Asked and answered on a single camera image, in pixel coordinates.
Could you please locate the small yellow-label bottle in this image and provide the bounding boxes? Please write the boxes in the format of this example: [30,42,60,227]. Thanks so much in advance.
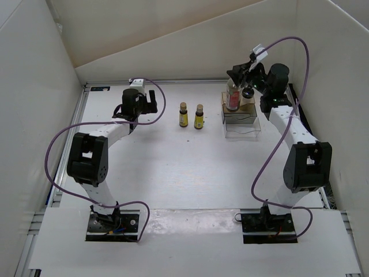
[179,102,188,128]
[194,104,204,130]

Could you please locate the purple cable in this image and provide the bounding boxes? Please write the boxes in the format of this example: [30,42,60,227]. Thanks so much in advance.
[46,77,167,242]
[251,36,313,238]

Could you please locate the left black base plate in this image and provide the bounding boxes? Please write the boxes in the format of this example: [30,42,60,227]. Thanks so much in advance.
[85,210,140,242]

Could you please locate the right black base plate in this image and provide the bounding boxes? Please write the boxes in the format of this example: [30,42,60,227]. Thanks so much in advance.
[234,210,298,245]

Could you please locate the left small yellow-label bottle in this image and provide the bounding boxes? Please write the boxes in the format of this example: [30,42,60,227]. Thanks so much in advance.
[179,102,188,128]

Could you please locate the white powder jar black cap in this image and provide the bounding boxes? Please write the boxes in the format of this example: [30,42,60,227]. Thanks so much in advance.
[240,87,255,106]

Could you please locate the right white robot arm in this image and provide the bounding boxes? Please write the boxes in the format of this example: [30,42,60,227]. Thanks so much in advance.
[227,62,332,231]

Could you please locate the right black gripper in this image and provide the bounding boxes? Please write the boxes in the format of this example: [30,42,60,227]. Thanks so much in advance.
[226,61,270,96]

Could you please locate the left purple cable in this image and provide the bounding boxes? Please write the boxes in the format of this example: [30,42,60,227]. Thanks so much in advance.
[46,77,167,242]

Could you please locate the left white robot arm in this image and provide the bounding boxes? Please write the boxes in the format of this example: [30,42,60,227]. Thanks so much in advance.
[67,88,158,231]

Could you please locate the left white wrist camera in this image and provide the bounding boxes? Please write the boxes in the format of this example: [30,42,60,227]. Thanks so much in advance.
[129,78,145,94]

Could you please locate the tiered clear condiment rack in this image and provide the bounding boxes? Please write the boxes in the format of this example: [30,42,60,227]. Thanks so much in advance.
[221,92,261,139]

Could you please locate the tall clear chili bottle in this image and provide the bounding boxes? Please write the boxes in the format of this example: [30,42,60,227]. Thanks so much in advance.
[225,78,240,111]

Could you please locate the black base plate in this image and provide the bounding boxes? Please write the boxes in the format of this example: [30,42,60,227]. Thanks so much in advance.
[234,210,298,245]
[85,210,140,242]

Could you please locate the right small yellow-label bottle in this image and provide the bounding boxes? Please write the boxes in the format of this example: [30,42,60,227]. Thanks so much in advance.
[194,104,204,130]

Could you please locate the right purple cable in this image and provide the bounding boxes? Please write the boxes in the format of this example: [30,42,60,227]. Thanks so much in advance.
[251,36,313,238]

